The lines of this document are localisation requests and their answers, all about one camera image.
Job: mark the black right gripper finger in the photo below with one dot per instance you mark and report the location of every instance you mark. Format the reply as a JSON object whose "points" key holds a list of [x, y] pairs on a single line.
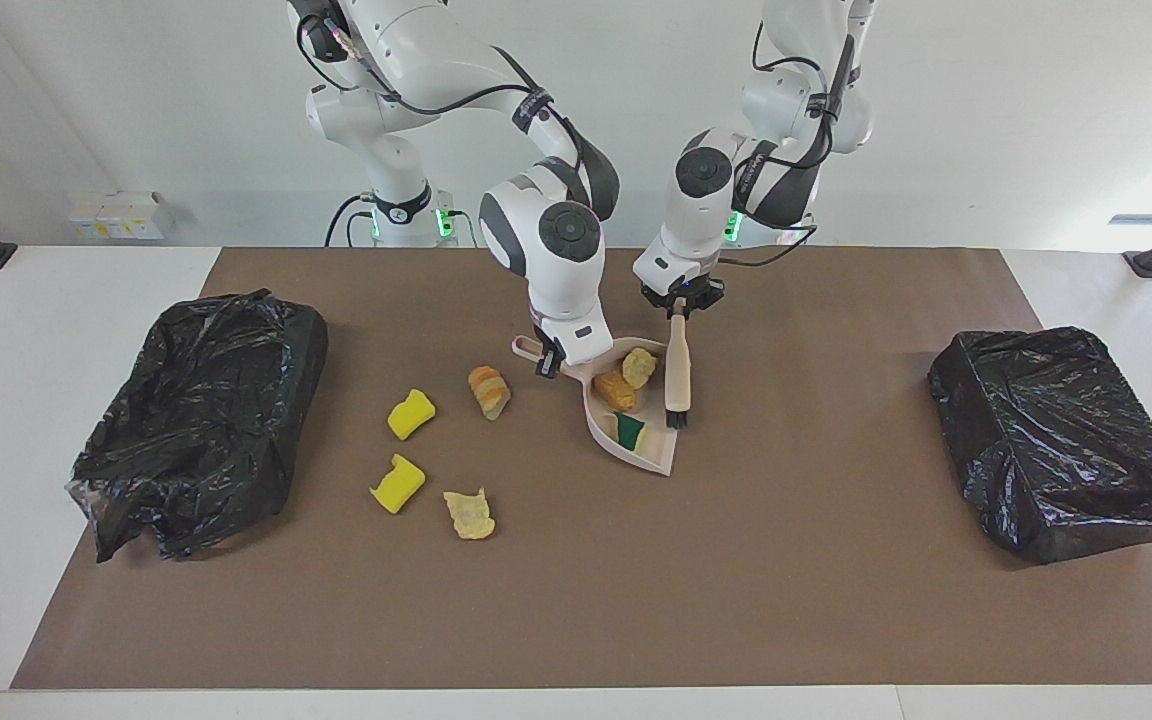
{"points": [[548, 370]]}

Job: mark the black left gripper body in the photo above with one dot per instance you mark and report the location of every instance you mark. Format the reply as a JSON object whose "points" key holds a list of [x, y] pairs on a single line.
{"points": [[684, 292]]}

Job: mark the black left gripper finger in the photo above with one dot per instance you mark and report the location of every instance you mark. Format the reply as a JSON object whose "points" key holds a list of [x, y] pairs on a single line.
{"points": [[658, 306], [708, 302]]}

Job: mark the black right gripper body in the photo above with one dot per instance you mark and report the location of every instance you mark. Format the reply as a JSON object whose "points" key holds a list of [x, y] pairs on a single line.
{"points": [[550, 348]]}

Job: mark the orange striped toy croissant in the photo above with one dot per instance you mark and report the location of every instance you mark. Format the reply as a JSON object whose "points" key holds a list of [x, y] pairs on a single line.
{"points": [[489, 393]]}

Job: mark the pale yellow toy pastry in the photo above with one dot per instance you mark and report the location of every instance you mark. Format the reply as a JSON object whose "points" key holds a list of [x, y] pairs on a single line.
{"points": [[639, 368]]}

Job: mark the beige brush black bristles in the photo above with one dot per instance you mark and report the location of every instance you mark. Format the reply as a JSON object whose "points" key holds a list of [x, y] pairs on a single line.
{"points": [[677, 370]]}

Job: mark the brown toy bread roll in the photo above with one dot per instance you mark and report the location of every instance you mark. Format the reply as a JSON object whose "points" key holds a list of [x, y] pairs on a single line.
{"points": [[616, 392]]}

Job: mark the green and yellow sponge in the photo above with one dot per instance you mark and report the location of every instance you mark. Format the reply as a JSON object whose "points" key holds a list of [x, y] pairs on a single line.
{"points": [[631, 433]]}

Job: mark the beige plastic dustpan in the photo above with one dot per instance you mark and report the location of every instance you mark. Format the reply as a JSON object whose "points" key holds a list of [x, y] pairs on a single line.
{"points": [[658, 450]]}

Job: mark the wavy yellow sponge piece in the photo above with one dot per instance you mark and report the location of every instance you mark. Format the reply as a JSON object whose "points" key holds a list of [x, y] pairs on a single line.
{"points": [[411, 415]]}

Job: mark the pale yellow crinkled chip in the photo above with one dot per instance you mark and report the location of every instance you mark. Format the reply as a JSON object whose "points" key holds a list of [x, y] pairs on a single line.
{"points": [[471, 515]]}

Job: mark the notched yellow sponge piece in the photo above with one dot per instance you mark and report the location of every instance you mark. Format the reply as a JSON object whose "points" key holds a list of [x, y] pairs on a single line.
{"points": [[398, 487]]}

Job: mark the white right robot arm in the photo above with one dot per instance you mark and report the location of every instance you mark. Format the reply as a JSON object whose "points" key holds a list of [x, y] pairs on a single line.
{"points": [[546, 230]]}

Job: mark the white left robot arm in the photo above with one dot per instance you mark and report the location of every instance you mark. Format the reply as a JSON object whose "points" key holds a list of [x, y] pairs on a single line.
{"points": [[701, 210]]}

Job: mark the open black bag-lined bin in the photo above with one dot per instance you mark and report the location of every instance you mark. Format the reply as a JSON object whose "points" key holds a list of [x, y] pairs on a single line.
{"points": [[196, 420]]}

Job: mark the taut black bag-lined bin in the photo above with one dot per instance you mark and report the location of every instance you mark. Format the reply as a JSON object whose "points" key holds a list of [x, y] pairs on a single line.
{"points": [[1056, 440]]}

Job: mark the brown table mat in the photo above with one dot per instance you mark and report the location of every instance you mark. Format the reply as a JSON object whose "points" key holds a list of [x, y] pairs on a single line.
{"points": [[576, 640]]}

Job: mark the white wall socket box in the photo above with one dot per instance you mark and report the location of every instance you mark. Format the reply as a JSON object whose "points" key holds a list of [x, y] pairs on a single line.
{"points": [[116, 217]]}

